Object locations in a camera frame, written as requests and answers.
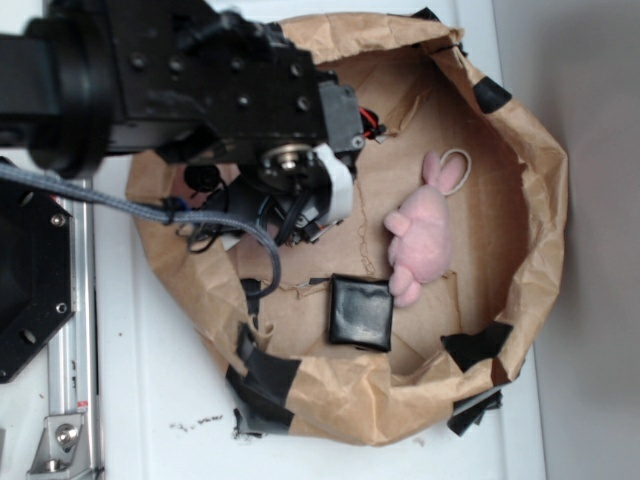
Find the black tape-wrapped block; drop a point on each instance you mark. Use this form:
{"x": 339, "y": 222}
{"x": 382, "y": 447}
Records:
{"x": 361, "y": 313}

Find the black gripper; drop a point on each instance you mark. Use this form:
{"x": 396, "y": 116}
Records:
{"x": 299, "y": 189}

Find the pink plush bunny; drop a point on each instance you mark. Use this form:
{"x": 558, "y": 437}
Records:
{"x": 421, "y": 248}

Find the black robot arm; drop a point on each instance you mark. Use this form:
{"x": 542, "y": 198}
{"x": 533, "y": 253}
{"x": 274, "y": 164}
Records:
{"x": 263, "y": 133}

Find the brown paper-lined bin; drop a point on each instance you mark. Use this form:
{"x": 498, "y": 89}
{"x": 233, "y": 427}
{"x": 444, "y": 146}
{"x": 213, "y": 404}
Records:
{"x": 471, "y": 329}

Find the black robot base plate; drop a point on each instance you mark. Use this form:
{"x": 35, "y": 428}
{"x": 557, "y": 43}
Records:
{"x": 36, "y": 271}

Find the metal corner bracket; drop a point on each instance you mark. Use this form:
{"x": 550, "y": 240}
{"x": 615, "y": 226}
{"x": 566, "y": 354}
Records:
{"x": 63, "y": 449}

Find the aluminium extrusion rail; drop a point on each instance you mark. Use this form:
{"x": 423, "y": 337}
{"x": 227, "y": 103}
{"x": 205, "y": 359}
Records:
{"x": 73, "y": 372}

